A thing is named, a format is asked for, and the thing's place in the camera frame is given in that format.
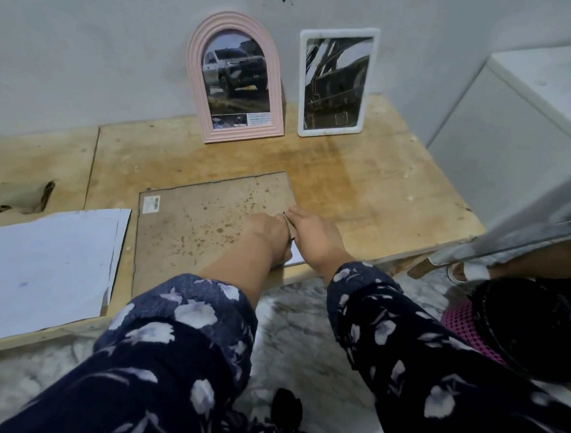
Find person's right hand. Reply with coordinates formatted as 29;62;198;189
280;205;359;276

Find person's dark clothing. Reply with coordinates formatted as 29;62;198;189
216;384;337;433

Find person's right forearm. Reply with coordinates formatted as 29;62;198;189
312;257;571;433

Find white logo print paper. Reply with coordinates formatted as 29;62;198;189
0;202;118;353

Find brown rectangular backing board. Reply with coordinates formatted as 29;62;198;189
133;164;298;305

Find person's left forearm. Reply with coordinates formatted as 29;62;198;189
0;208;279;433

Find grey framed Intelli Nusa sign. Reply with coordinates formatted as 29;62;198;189
130;163;311;309

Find white picture frame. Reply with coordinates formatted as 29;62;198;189
294;24;381;142

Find person's left hand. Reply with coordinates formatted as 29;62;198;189
242;212;296;269

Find white sandal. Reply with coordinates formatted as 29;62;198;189
446;260;492;286

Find brown wiping cloth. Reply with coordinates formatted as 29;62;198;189
0;177;57;217

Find pink arched photo frame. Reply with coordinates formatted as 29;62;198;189
182;9;291;148

